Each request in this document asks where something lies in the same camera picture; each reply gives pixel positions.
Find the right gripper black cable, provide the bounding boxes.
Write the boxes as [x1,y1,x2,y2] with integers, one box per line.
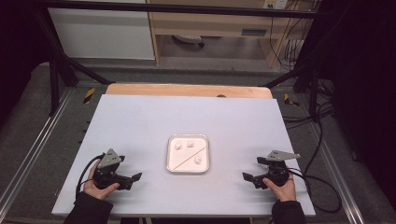
[287,167,343,215]

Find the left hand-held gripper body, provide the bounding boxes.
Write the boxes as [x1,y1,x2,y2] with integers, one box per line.
[92,148,134,191]

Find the aluminium floor rail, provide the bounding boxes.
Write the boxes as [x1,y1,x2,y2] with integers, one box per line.
[310,122,366,224]
[0,88,75,213]

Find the white wall socket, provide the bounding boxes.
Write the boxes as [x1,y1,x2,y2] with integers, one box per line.
[262,0,289,10]

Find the white cabinet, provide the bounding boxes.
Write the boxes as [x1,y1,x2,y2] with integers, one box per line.
[48,7,156,61]

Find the wooden table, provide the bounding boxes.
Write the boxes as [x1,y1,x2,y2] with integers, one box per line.
[106,82,274,100]

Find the grey round device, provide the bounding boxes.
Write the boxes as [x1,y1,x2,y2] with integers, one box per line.
[171,34,205,49]

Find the square metal tray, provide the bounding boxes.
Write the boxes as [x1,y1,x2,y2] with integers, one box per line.
[166,133,210,175]

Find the light wooden desk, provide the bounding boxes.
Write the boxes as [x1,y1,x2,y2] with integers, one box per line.
[146,0,316,68]

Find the black floor cables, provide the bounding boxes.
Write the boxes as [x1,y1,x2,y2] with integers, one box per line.
[282,77,336,132]

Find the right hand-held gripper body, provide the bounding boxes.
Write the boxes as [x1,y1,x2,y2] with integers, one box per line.
[253,150,302,189]

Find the yellow black striped tape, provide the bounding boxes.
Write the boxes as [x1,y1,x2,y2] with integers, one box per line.
[82,87,96,105]
[283,92,300,107]

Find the black metal frame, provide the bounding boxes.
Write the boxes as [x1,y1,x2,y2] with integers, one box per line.
[31,0,322,117]

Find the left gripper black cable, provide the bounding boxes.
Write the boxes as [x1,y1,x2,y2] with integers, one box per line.
[76,153,106,201]

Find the person's right hand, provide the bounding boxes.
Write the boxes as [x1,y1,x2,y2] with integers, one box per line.
[262,173,297,203]

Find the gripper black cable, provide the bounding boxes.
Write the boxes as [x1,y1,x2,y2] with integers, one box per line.
[76,153,106,201]
[287,167,343,215]

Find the person's left hand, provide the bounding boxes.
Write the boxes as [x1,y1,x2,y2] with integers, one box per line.
[83,161,120,201]

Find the hanging black cables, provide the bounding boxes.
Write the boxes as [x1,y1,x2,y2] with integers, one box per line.
[268,8,313,71]

